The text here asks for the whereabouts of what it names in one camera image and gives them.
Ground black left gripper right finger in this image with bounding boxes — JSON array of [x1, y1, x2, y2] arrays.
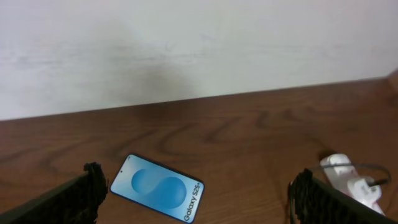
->
[[288, 169, 397, 224]]

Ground black USB charging cable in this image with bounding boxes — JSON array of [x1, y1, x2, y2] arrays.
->
[[310, 162, 392, 187]]

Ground blue Galaxy smartphone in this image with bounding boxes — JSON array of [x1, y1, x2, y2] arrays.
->
[[110, 154, 205, 223]]

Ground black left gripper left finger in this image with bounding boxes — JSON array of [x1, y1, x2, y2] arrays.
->
[[1, 162, 109, 224]]

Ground white power strip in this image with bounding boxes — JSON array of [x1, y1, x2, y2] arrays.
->
[[320, 154, 384, 215]]

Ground white charger adapter plug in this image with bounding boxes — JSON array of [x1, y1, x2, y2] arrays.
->
[[347, 177, 382, 207]]

